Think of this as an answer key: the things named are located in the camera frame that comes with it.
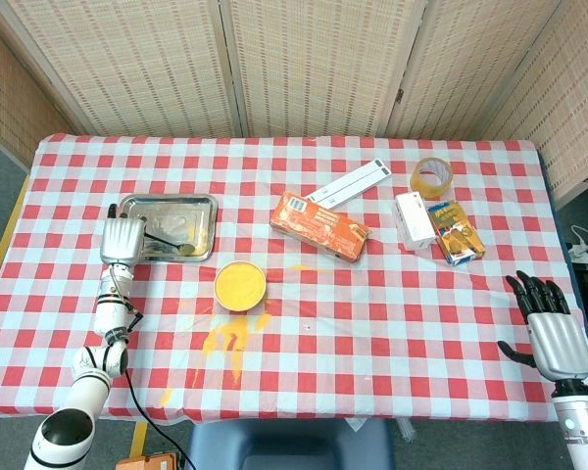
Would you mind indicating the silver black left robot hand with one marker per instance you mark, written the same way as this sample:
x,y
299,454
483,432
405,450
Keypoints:
x,y
122,240

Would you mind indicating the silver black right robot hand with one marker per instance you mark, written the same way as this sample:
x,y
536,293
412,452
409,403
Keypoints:
x,y
561,343

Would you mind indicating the dark metal spoon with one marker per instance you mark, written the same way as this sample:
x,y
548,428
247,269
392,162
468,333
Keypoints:
x,y
186,249

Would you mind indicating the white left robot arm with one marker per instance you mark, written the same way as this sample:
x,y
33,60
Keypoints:
x,y
110,313

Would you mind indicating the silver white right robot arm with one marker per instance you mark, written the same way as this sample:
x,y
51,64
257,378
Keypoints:
x,y
583,431

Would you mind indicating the yellow bowl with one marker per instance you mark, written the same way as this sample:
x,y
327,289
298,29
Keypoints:
x,y
240,286

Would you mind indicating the yellow powder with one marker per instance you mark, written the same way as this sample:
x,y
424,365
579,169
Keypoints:
x,y
230,328

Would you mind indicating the rectangular steel tray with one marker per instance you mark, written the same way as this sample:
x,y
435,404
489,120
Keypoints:
x,y
176,215

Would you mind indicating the white power strip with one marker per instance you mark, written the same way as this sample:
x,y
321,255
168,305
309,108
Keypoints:
x,y
585,250

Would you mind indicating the colourful crayon box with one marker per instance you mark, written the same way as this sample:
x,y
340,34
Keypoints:
x,y
458,235

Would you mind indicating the red white checked tablecloth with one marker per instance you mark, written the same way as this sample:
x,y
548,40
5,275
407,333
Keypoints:
x,y
372,343

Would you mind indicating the small white cardboard box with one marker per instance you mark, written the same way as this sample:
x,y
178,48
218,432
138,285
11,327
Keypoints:
x,y
414,220

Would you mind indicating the orange cardboard carton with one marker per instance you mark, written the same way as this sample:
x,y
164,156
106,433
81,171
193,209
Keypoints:
x,y
318,225

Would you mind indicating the clear yellowish tape roll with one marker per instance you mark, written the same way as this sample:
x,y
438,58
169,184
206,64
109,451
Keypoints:
x,y
416,183

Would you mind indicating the orange device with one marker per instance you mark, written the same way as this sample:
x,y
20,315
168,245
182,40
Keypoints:
x,y
147,462

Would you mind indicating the long flat white box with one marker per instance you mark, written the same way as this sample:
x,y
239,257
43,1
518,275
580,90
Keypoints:
x,y
355,187
345,178

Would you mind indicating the dark blue chair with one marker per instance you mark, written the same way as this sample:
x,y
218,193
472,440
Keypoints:
x,y
289,440

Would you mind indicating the woven folding screen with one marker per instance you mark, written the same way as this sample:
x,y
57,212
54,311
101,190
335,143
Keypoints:
x,y
323,63

